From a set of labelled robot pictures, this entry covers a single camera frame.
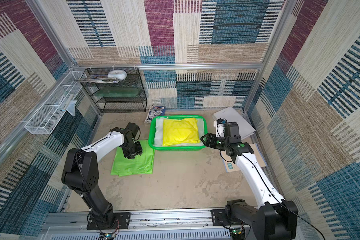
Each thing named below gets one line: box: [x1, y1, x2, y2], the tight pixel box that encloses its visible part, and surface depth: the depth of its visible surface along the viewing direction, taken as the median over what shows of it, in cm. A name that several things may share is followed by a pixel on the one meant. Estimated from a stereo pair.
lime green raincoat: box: [110, 140, 155, 178], surface depth 91 cm
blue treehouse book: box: [147, 105, 166, 121], surface depth 120 cm
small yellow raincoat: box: [162, 117, 201, 147], surface depth 98 cm
